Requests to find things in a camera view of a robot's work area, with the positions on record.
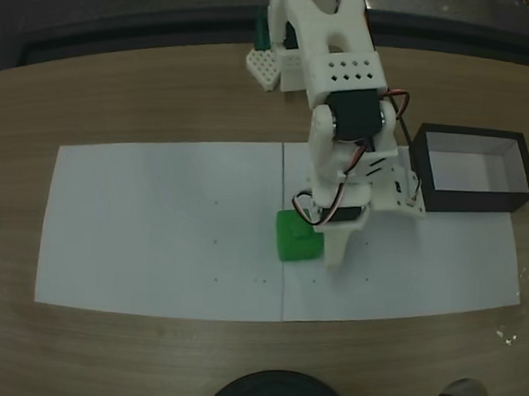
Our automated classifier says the white paper sheet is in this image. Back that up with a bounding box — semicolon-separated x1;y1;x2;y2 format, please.
273;139;529;335
33;128;293;325

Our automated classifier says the green square block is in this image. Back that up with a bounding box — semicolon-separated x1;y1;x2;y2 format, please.
273;208;328;266

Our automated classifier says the black cable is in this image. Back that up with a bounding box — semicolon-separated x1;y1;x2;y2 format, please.
396;114;416;148

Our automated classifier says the green table clamp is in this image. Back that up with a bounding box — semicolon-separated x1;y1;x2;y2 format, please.
252;14;275;52

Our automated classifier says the dark brown open box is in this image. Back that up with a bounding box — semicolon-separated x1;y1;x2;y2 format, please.
404;121;529;218

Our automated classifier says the black round object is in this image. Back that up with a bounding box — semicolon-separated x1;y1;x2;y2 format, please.
205;365;354;396

